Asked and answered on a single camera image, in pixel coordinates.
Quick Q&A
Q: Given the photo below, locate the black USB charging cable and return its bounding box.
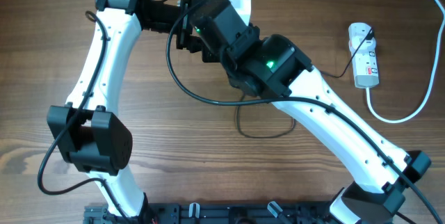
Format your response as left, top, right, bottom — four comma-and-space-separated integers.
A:
235, 29, 375, 139

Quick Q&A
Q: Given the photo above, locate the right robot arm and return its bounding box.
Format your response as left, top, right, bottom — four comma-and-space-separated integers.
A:
188, 0, 431, 223

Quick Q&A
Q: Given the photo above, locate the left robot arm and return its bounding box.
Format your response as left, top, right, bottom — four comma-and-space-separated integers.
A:
47, 0, 201, 223

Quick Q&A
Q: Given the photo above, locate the white USB charger adapter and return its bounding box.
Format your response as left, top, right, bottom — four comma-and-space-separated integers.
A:
348, 22, 376, 54

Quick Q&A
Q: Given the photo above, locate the white power strip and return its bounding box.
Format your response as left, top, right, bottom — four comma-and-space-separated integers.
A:
348, 22, 380, 90

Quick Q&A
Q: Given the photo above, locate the black right camera cable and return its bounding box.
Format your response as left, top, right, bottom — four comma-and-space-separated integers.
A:
165, 0, 445, 224

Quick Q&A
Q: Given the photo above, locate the white power strip cord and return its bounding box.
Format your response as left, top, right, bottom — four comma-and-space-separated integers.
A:
364, 0, 445, 125

